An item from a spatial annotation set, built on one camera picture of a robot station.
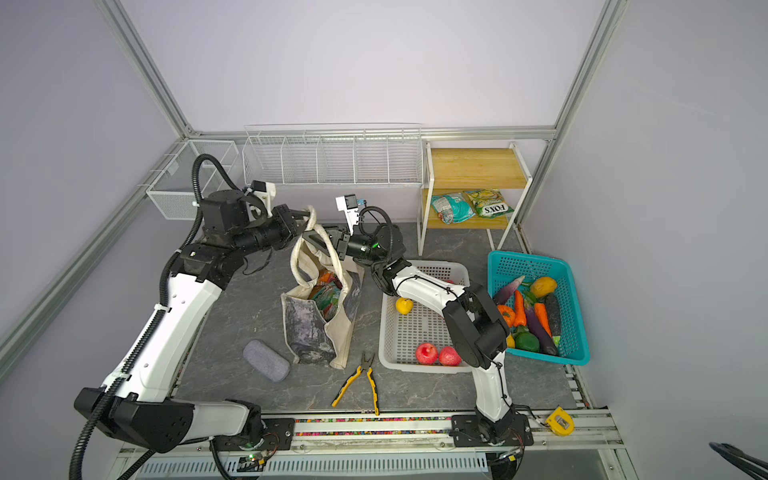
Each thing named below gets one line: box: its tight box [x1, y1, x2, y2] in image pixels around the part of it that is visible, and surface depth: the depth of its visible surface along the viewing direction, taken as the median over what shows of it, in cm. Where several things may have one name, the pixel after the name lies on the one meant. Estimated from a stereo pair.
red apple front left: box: [416, 342, 439, 366], surface depth 83 cm
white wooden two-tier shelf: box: [418, 142, 533, 255], surface depth 96 cm
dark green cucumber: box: [545, 293, 561, 337], surface depth 92 cm
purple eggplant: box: [525, 306, 557, 356], surface depth 86 cm
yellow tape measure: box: [546, 406, 575, 436], surface depth 75 cm
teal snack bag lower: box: [431, 192, 476, 225], surface depth 101 cm
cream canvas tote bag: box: [281, 205, 365, 369], surface depth 72 cm
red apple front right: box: [439, 346, 462, 366], surface depth 82 cm
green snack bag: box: [464, 189, 515, 219], surface depth 103 cm
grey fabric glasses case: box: [243, 339, 291, 383], surface depth 85 cm
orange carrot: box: [534, 303, 553, 338], surface depth 93 cm
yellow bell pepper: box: [532, 276, 557, 298], surface depth 96 cm
